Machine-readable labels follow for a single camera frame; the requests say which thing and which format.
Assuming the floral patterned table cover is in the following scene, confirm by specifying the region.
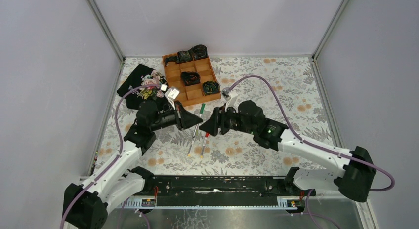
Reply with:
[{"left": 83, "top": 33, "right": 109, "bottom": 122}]
[{"left": 95, "top": 56, "right": 336, "bottom": 177}]

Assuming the black floral cloth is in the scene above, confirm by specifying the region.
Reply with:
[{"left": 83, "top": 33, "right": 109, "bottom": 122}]
[{"left": 116, "top": 63, "right": 171, "bottom": 110}]

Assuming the rolled dark tie back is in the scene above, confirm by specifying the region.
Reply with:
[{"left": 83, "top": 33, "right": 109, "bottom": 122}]
[{"left": 191, "top": 44, "right": 208, "bottom": 61}]

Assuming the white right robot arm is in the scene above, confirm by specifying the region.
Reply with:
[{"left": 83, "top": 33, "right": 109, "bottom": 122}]
[{"left": 199, "top": 100, "right": 376, "bottom": 202}]

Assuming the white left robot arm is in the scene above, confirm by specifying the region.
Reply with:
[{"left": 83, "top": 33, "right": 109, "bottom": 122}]
[{"left": 59, "top": 101, "right": 203, "bottom": 229}]

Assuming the dark tie back left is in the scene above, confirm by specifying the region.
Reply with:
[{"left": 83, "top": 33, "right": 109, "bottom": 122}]
[{"left": 164, "top": 51, "right": 193, "bottom": 66}]

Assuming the rolled dark tie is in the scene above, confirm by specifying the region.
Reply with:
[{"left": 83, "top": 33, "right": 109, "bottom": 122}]
[
  {"left": 191, "top": 44, "right": 208, "bottom": 61},
  {"left": 180, "top": 72, "right": 200, "bottom": 86},
  {"left": 202, "top": 81, "right": 220, "bottom": 96}
]

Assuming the aluminium frame rail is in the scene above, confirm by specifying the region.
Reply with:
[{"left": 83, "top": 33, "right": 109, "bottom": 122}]
[{"left": 86, "top": 0, "right": 125, "bottom": 62}]

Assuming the rolled dark tie right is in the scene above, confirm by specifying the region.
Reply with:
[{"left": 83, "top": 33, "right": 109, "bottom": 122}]
[{"left": 202, "top": 81, "right": 220, "bottom": 96}]

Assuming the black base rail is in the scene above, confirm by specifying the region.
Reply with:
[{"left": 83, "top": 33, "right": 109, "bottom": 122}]
[{"left": 130, "top": 167, "right": 316, "bottom": 213}]

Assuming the rolled dark tie centre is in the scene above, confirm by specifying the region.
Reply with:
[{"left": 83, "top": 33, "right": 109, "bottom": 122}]
[{"left": 180, "top": 72, "right": 200, "bottom": 86}]

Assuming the wooden compartment tray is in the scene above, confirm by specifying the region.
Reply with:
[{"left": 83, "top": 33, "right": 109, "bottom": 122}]
[{"left": 162, "top": 54, "right": 221, "bottom": 107}]

